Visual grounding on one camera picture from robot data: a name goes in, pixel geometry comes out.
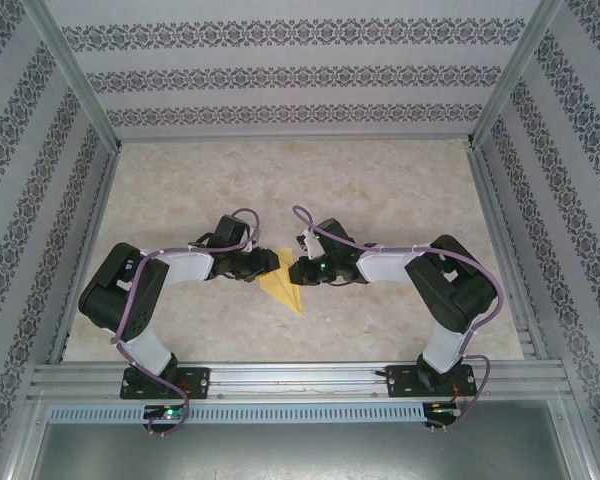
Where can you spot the aluminium back rail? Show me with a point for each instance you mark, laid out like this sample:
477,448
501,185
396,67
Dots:
295,137

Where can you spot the aluminium side rail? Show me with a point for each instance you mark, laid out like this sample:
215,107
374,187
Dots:
87,250
505,250

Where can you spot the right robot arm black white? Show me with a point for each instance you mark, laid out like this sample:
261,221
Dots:
455,290

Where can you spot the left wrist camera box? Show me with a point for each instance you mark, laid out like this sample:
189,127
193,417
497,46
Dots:
252,242

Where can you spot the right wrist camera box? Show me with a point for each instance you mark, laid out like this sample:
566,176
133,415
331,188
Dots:
310,242

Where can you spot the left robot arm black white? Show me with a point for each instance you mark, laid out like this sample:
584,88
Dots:
105,300

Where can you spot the aluminium frame post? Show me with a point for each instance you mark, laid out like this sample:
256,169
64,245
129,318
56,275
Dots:
517,70
75,75

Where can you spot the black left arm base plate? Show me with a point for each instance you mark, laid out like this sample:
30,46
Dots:
200,382

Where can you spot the grey metal sheet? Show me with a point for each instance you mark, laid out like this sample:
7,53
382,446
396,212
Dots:
300,450

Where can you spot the yellow paper sheet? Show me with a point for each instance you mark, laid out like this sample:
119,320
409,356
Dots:
280,290

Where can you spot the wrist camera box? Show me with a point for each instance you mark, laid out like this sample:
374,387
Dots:
252,242
310,242

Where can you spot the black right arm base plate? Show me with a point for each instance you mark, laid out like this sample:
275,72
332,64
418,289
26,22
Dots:
405,382

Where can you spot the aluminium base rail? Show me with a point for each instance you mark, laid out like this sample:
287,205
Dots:
300,375

